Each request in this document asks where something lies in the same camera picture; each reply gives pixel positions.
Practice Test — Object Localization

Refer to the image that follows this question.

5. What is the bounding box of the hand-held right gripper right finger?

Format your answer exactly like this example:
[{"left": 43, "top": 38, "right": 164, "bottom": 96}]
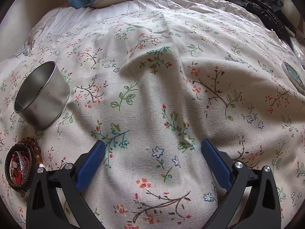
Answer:
[{"left": 201, "top": 139, "right": 282, "bottom": 229}]

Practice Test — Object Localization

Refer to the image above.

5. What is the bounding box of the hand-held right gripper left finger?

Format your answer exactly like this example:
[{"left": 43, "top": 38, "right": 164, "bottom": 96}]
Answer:
[{"left": 26, "top": 140, "right": 106, "bottom": 229}]

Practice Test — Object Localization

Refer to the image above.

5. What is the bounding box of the amber bead bracelet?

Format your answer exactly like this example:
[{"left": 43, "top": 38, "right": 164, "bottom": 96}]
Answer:
[{"left": 20, "top": 136, "right": 44, "bottom": 170}]

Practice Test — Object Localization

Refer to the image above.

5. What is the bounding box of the silver filigree pendant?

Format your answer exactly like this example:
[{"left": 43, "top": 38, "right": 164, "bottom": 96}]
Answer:
[{"left": 19, "top": 154, "right": 31, "bottom": 172}]

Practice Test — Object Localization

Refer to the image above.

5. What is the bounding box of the round metal tin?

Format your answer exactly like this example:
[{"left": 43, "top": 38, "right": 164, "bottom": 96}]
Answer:
[{"left": 14, "top": 61, "right": 71, "bottom": 131}]

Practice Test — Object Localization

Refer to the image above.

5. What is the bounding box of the floral printed cloth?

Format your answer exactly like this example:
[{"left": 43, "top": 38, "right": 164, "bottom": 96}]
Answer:
[{"left": 0, "top": 3, "right": 305, "bottom": 229}]

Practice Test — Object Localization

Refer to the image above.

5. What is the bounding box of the round tin lid blue print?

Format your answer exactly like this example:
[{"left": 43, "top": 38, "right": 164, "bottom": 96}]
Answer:
[{"left": 281, "top": 61, "right": 305, "bottom": 93}]

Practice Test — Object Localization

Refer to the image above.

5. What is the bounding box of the clear plastic bag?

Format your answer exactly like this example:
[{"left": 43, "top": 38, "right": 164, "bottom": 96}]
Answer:
[{"left": 289, "top": 38, "right": 305, "bottom": 69}]

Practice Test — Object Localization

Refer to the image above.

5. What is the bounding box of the black jacket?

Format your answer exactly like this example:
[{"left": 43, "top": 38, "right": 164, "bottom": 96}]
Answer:
[{"left": 224, "top": 0, "right": 298, "bottom": 46}]

